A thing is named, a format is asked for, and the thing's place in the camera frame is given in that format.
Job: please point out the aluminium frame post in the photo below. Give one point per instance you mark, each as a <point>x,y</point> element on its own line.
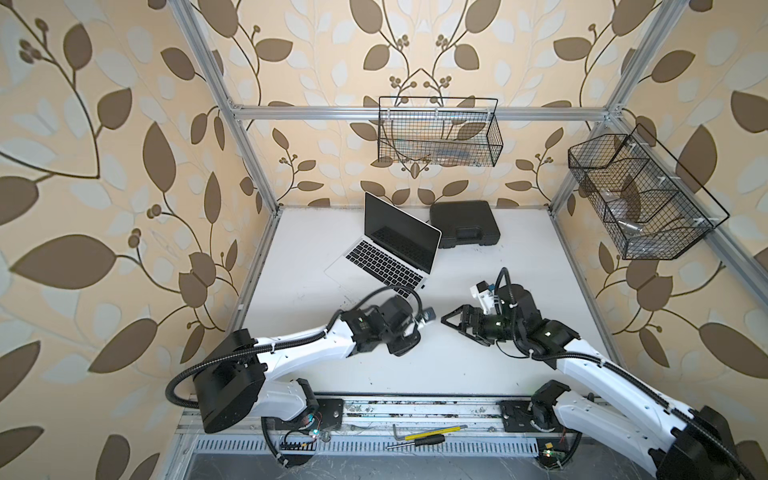
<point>595,44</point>

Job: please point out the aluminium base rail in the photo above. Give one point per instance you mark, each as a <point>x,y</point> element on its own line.
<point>484,415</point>

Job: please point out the silver hex key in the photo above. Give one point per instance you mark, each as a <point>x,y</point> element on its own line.
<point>398,434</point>

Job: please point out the black wire basket back wall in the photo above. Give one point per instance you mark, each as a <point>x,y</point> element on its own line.
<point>439,130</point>

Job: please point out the black wire basket right wall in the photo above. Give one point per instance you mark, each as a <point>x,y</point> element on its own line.
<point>652,205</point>

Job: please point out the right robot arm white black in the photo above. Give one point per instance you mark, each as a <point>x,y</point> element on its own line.
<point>666,437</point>

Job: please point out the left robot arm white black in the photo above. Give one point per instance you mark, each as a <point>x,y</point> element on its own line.
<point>246,376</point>

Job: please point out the silver laptop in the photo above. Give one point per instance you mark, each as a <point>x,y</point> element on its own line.
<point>396,249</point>

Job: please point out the black wire basket wall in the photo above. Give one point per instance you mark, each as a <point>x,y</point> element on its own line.
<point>439,130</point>
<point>652,205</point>

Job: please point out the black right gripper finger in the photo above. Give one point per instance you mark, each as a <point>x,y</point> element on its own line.
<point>464,314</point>
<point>463,328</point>

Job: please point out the yellow black screwdriver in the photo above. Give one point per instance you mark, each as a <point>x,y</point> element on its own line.
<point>429,438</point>

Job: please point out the black plastic tool case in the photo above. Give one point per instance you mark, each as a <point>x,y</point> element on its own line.
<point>465,223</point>

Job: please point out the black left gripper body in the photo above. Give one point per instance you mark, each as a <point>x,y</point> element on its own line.
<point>397,342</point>

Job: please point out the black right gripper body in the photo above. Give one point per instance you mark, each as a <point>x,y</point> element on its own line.
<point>495,327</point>

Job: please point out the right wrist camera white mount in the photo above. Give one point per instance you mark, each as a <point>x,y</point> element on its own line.
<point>485,295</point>

